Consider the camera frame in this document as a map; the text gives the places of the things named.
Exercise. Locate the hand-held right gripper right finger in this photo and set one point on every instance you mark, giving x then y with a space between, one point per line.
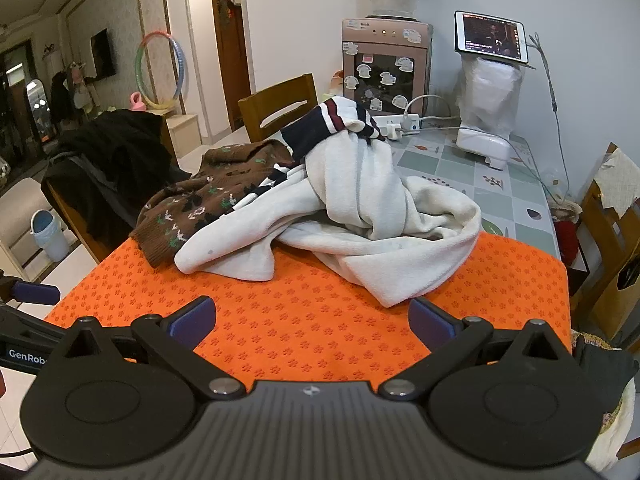
428 321

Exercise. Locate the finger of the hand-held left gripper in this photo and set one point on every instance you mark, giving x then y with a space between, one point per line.
35 292

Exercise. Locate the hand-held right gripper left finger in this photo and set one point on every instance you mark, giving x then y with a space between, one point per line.
192 321

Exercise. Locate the brown patterned knit sweater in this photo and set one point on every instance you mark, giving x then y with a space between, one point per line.
200 195

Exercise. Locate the white and blue trash bin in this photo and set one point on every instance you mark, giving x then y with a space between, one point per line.
50 235

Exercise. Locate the orange flower-dotted mat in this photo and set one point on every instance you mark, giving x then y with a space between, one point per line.
310 320

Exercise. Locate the black jacket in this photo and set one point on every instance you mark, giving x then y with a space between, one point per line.
115 160

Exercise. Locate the black box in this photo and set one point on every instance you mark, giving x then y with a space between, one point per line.
577 275

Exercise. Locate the white garment with striped cuffs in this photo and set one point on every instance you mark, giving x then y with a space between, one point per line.
350 185

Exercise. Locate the leaf patterned tablecloth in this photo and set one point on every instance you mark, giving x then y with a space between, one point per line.
450 160

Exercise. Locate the folded black cloth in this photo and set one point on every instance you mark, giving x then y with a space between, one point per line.
600 370

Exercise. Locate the standing mirror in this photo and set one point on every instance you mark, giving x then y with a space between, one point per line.
37 110

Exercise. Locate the brown paper bag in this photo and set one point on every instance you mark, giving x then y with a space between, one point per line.
615 310

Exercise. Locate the white low cabinet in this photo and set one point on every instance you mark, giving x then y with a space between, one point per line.
182 132

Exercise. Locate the white power strip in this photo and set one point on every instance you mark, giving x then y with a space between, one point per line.
400 122

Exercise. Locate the woven round cushion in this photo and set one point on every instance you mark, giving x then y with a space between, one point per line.
612 417

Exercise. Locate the pink toy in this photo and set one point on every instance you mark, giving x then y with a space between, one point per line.
137 102

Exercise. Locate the white plastic-wrapped stand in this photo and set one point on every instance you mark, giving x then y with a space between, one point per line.
487 100

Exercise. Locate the cream cloth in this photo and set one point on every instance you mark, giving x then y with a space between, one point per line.
620 180

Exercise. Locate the wooden chair with slotted back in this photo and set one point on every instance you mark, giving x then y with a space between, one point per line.
280 95

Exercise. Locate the pastel hula hoop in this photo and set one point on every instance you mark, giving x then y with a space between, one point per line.
177 60

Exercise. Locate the pink water dispenser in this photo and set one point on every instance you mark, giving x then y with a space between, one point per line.
380 35

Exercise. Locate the white tablet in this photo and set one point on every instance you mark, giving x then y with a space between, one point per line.
492 35

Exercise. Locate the wall television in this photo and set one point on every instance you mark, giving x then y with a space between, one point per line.
102 55

